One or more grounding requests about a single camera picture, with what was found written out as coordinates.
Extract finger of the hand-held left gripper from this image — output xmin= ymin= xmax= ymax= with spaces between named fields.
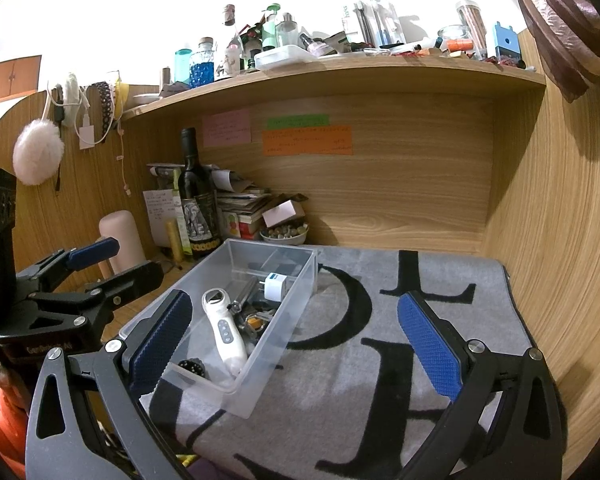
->
xmin=16 ymin=237 xmax=122 ymax=292
xmin=27 ymin=259 xmax=166 ymax=322

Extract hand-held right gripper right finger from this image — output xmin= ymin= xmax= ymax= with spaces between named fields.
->
xmin=396 ymin=290 xmax=568 ymax=480

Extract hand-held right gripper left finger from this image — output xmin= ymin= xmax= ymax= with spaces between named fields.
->
xmin=25 ymin=289 xmax=193 ymax=480

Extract black round studded knob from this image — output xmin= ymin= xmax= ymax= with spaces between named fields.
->
xmin=177 ymin=357 xmax=206 ymax=378

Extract white handheld massager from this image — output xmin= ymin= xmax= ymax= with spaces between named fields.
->
xmin=201 ymin=287 xmax=248 ymax=376

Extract silver metal cylinder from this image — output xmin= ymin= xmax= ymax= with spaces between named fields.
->
xmin=230 ymin=280 xmax=261 ymax=313

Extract clear plastic storage box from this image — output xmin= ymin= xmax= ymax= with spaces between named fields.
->
xmin=117 ymin=239 xmax=318 ymax=420

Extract white charger plug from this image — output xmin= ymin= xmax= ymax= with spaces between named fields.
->
xmin=259 ymin=271 xmax=287 ymax=301

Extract cream plastic pitcher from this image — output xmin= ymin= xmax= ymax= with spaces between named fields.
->
xmin=98 ymin=210 xmax=147 ymax=281

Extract yellow tube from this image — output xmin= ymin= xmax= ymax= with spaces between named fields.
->
xmin=166 ymin=220 xmax=183 ymax=263

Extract white handwritten paper note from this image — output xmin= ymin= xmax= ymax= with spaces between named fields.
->
xmin=142 ymin=189 xmax=178 ymax=248

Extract grey letter-print mat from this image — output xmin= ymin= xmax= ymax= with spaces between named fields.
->
xmin=145 ymin=245 xmax=536 ymax=480

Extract dark elephant-label wine bottle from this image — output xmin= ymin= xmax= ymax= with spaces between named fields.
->
xmin=177 ymin=127 xmax=221 ymax=261

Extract white fluffy puff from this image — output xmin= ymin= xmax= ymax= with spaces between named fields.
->
xmin=12 ymin=120 xmax=66 ymax=186

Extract small red box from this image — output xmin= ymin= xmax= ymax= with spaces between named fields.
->
xmin=237 ymin=215 xmax=261 ymax=240

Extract stack of books and papers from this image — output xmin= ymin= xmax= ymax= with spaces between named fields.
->
xmin=215 ymin=162 xmax=271 ymax=241

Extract white paper sheet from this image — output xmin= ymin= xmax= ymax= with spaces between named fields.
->
xmin=207 ymin=167 xmax=238 ymax=191

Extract black lace headband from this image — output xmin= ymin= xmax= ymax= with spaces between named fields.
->
xmin=92 ymin=80 xmax=121 ymax=143

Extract white hanging pouch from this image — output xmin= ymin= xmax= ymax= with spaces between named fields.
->
xmin=62 ymin=72 xmax=88 ymax=128

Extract bowl of stones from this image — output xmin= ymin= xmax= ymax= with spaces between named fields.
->
xmin=259 ymin=225 xmax=311 ymax=247

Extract small white cardboard box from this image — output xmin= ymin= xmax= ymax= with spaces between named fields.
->
xmin=262 ymin=200 xmax=308 ymax=228

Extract orange cloth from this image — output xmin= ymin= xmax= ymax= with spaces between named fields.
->
xmin=0 ymin=385 xmax=31 ymax=480

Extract pink sticky note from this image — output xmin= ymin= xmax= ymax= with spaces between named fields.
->
xmin=201 ymin=108 xmax=252 ymax=148

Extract wooden cabinet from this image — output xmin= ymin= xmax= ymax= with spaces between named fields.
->
xmin=0 ymin=55 xmax=43 ymax=108

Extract teal cup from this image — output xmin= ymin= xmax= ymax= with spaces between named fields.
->
xmin=174 ymin=49 xmax=193 ymax=86

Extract blue bead glass bottle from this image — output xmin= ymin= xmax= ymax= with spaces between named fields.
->
xmin=189 ymin=37 xmax=217 ymax=88

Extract orange sticky note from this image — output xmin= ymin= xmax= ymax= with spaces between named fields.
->
xmin=261 ymin=125 xmax=354 ymax=157

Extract green sticky note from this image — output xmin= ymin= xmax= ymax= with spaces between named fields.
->
xmin=266 ymin=115 xmax=330 ymax=129

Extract clear corked glass bottle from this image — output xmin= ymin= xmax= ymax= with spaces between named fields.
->
xmin=219 ymin=4 xmax=246 ymax=81

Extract white flat box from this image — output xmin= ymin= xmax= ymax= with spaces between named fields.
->
xmin=254 ymin=45 xmax=321 ymax=72

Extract green pump bottle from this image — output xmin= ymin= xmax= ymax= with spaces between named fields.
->
xmin=261 ymin=2 xmax=281 ymax=51

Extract wooden shelf board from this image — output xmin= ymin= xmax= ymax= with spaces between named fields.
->
xmin=122 ymin=54 xmax=548 ymax=122

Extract clear glass jar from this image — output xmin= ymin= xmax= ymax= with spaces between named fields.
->
xmin=275 ymin=12 xmax=301 ymax=48

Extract glass jar with orange lid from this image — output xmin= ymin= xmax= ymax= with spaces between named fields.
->
xmin=437 ymin=25 xmax=473 ymax=53

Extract blue and white holder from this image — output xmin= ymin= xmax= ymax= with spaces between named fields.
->
xmin=492 ymin=21 xmax=522 ymax=63

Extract tall jar of sticks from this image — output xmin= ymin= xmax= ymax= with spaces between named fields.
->
xmin=455 ymin=0 xmax=488 ymax=58

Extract clear brush package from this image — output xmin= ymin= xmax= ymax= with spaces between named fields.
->
xmin=352 ymin=0 xmax=406 ymax=51

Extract brown hanging cloth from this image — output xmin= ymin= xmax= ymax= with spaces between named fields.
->
xmin=512 ymin=0 xmax=600 ymax=103

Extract white cable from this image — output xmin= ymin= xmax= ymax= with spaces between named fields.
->
xmin=115 ymin=130 xmax=133 ymax=196

